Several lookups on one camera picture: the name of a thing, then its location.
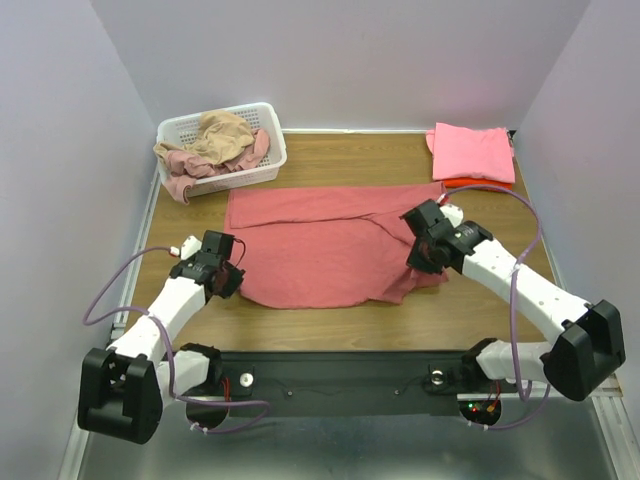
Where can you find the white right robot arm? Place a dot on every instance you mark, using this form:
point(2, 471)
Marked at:
point(583, 342)

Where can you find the folded orange t-shirt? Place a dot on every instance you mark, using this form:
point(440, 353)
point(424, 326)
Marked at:
point(483, 184)

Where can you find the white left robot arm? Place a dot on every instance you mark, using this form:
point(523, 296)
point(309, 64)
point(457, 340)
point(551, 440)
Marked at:
point(125, 386)

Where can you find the beige t-shirt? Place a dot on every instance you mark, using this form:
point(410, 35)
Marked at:
point(221, 136)

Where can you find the mauve pink t-shirt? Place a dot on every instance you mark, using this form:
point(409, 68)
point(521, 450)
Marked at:
point(186, 168)

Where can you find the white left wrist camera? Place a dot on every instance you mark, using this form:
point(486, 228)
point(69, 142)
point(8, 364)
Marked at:
point(189, 247)

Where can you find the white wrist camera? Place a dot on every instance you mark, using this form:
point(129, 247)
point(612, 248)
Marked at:
point(189, 247)
point(451, 212)

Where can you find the white plastic laundry basket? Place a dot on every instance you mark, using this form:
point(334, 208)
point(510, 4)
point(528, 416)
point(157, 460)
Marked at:
point(182, 130)

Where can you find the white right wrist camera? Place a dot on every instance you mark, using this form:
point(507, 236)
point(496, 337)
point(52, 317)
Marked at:
point(451, 212)

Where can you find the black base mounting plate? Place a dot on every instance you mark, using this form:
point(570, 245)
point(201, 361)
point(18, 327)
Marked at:
point(356, 383)

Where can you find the folded light pink t-shirt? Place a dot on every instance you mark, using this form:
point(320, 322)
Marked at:
point(464, 153)

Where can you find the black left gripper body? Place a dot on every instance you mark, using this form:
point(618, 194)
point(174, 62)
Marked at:
point(228, 280)

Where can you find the dusty red t-shirt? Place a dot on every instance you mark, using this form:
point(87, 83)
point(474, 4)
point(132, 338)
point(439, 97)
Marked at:
point(327, 247)

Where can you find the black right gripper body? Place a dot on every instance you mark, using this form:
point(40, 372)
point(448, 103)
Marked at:
point(420, 257)

